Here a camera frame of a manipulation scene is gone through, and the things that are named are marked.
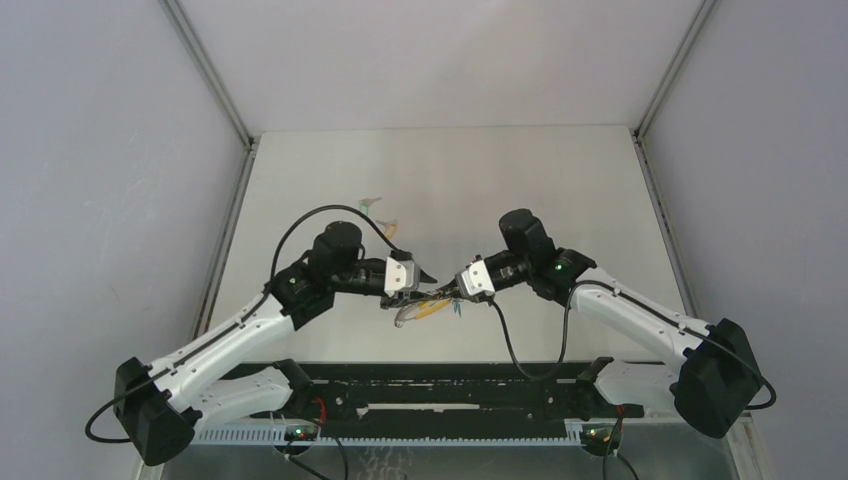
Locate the yellow tag key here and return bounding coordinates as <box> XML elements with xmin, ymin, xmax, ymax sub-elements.
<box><xmin>414</xmin><ymin>300</ymin><xmax>453</xmax><ymax>319</ymax></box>

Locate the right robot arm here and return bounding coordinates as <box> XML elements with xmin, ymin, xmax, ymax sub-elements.
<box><xmin>439</xmin><ymin>208</ymin><xmax>777</xmax><ymax>438</ymax></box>

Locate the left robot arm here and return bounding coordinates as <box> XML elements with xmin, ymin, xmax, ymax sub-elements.
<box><xmin>113</xmin><ymin>221</ymin><xmax>436</xmax><ymax>466</ymax></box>

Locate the orange tag key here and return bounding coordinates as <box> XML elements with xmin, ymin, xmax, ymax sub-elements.
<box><xmin>374</xmin><ymin>219</ymin><xmax>399</xmax><ymax>239</ymax></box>

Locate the green tag key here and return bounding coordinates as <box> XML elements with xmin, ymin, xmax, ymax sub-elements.
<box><xmin>358</xmin><ymin>197</ymin><xmax>382</xmax><ymax>214</ymax></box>

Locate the left circuit board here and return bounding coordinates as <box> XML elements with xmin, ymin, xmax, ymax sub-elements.
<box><xmin>283</xmin><ymin>426</ymin><xmax>320</xmax><ymax>444</ymax></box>

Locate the circuit board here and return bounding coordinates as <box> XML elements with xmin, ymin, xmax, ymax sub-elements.
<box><xmin>283</xmin><ymin>426</ymin><xmax>320</xmax><ymax>444</ymax></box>
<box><xmin>580</xmin><ymin>425</ymin><xmax>622</xmax><ymax>446</ymax></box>

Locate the right circuit board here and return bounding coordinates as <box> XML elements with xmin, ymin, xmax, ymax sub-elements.
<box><xmin>580</xmin><ymin>425</ymin><xmax>622</xmax><ymax>446</ymax></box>

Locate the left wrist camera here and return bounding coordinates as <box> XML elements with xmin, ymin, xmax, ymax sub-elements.
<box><xmin>384</xmin><ymin>250</ymin><xmax>421</xmax><ymax>296</ymax></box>

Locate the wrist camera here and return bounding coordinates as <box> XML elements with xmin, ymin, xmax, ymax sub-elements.
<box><xmin>384</xmin><ymin>250</ymin><xmax>421</xmax><ymax>296</ymax></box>
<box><xmin>455</xmin><ymin>258</ymin><xmax>496</xmax><ymax>303</ymax></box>

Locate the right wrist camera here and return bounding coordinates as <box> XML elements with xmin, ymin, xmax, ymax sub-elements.
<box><xmin>455</xmin><ymin>258</ymin><xmax>496</xmax><ymax>303</ymax></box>

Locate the left camera cable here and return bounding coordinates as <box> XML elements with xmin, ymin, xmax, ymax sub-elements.
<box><xmin>268</xmin><ymin>203</ymin><xmax>402</xmax><ymax>293</ymax></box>

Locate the camera cable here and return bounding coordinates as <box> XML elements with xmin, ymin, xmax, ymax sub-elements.
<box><xmin>268</xmin><ymin>203</ymin><xmax>402</xmax><ymax>293</ymax></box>
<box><xmin>488</xmin><ymin>281</ymin><xmax>778</xmax><ymax>410</ymax></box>

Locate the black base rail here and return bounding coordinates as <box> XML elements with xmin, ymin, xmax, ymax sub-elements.
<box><xmin>252</xmin><ymin>362</ymin><xmax>646</xmax><ymax>437</ymax></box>

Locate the right camera cable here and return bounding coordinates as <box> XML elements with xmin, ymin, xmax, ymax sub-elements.
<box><xmin>488</xmin><ymin>281</ymin><xmax>778</xmax><ymax>410</ymax></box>

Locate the white cable duct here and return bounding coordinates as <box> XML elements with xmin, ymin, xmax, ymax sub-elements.
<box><xmin>191</xmin><ymin>422</ymin><xmax>589</xmax><ymax>447</ymax></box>

